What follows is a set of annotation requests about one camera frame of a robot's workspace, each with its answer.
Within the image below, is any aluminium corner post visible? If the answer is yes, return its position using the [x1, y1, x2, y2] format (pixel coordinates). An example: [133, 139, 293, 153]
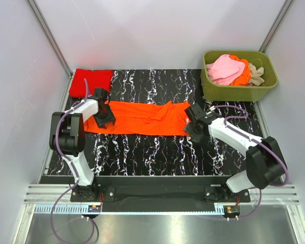
[259, 0, 295, 53]
[25, 0, 74, 78]

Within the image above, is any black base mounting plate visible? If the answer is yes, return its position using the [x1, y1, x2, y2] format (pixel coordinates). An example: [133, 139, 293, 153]
[71, 176, 251, 215]

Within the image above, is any purple cable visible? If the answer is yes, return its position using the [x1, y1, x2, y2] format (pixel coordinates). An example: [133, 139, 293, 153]
[210, 105, 290, 221]
[50, 78, 100, 243]

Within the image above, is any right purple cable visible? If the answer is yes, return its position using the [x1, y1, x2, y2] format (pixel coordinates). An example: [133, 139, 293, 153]
[210, 105, 290, 221]

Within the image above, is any beige t shirt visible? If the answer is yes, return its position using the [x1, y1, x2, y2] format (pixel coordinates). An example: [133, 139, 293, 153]
[248, 63, 265, 86]

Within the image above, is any left aluminium corner post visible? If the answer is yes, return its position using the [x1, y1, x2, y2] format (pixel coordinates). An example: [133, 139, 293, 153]
[25, 0, 74, 78]

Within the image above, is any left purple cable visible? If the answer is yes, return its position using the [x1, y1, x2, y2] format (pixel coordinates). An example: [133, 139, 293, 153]
[50, 78, 100, 243]

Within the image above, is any aluminium rail frame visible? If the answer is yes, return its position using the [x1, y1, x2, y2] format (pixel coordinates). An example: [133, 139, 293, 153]
[24, 184, 299, 216]

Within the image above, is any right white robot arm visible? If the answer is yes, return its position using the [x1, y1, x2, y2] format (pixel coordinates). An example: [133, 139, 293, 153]
[184, 104, 289, 202]

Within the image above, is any folded red t shirt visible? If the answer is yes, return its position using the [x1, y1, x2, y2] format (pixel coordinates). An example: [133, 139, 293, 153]
[69, 69, 113, 98]

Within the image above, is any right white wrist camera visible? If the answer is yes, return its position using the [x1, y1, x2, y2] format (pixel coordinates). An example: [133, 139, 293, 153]
[206, 106, 215, 115]

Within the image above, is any right aluminium corner post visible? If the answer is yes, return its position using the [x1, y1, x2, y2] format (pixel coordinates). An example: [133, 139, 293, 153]
[259, 0, 295, 53]

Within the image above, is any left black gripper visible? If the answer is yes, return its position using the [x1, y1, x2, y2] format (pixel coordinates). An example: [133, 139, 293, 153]
[94, 104, 115, 129]

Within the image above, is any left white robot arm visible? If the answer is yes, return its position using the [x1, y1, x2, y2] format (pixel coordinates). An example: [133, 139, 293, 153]
[49, 88, 116, 201]

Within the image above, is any orange t shirt in bin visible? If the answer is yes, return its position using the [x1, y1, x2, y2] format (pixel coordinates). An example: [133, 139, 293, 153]
[229, 55, 251, 86]

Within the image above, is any pink t shirt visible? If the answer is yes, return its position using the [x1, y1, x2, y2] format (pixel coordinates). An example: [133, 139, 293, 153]
[206, 54, 246, 86]

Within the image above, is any orange t shirt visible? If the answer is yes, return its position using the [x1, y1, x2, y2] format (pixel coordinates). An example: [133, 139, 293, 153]
[84, 101, 190, 136]
[229, 55, 251, 86]

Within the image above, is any black marble pattern mat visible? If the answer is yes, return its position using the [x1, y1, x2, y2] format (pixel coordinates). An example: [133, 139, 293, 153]
[44, 68, 279, 177]

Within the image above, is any olive green plastic bin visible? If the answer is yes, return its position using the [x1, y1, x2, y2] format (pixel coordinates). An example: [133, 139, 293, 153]
[201, 50, 279, 102]

